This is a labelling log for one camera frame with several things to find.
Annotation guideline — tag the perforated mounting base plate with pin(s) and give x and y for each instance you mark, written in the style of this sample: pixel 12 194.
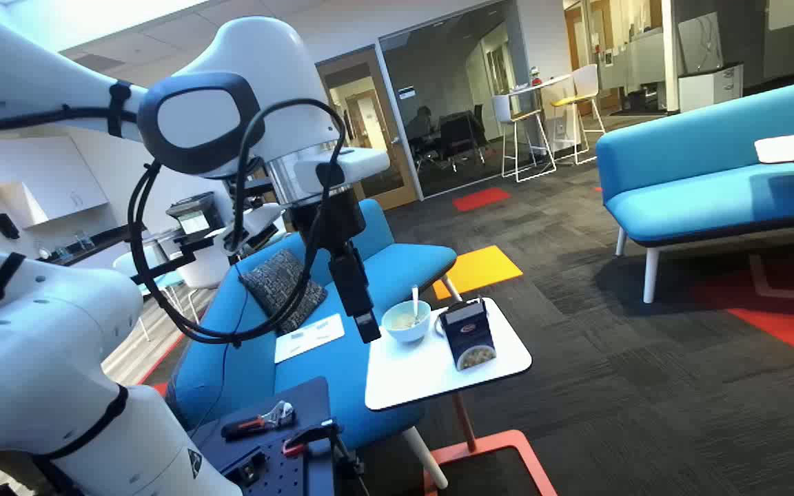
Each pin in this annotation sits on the perforated mounting base plate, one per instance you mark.
pixel 309 401

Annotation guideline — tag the white wall cabinet unit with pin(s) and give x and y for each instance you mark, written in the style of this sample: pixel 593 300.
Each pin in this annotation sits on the white wall cabinet unit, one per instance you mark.
pixel 49 183

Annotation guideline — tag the wooden framed glass door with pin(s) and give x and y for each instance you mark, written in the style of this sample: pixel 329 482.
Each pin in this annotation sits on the wooden framed glass door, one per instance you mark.
pixel 399 154

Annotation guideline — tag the small black fixture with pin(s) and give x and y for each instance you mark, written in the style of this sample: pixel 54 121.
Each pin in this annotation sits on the small black fixture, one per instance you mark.
pixel 250 468

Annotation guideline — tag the dark food carton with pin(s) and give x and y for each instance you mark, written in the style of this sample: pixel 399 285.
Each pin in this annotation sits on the dark food carton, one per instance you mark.
pixel 467 331

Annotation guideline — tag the grey patterned pillow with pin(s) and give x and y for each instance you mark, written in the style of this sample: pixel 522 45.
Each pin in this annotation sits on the grey patterned pillow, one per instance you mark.
pixel 283 291

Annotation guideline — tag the white low cabinet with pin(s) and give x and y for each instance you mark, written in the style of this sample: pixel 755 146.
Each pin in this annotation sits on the white low cabinet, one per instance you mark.
pixel 712 85

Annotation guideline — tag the yellow stool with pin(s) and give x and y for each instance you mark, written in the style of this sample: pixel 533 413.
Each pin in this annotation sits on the yellow stool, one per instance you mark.
pixel 581 99

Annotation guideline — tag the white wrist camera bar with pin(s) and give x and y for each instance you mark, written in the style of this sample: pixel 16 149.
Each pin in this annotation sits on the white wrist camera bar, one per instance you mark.
pixel 359 165

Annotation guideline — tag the white high table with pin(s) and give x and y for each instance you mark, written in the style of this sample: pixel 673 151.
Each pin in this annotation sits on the white high table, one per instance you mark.
pixel 527 114

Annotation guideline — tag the light blue bowl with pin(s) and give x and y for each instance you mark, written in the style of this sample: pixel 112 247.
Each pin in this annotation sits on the light blue bowl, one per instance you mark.
pixel 406 331

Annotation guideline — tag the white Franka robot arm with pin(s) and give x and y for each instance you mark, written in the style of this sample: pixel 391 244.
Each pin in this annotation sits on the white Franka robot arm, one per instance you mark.
pixel 30 368

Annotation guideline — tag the blue armchair sofa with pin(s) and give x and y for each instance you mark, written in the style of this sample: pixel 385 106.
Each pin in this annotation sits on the blue armchair sofa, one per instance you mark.
pixel 234 368

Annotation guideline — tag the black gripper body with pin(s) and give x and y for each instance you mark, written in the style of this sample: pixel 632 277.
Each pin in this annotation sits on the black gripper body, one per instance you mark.
pixel 337 220

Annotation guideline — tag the long blue sofa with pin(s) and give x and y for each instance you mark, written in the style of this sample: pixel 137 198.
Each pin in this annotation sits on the long blue sofa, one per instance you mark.
pixel 711 194

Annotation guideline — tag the white side table orange base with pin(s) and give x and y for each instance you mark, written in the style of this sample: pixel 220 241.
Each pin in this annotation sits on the white side table orange base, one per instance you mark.
pixel 414 372

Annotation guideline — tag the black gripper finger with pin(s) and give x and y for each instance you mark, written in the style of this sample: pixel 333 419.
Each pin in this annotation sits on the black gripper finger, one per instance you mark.
pixel 348 291
pixel 369 324

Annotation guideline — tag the white paper sheet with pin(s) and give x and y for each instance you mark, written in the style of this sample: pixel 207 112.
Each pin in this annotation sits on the white paper sheet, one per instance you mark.
pixel 309 337

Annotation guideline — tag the black printer device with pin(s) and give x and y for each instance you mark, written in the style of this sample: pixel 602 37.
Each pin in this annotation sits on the black printer device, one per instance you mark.
pixel 195 220

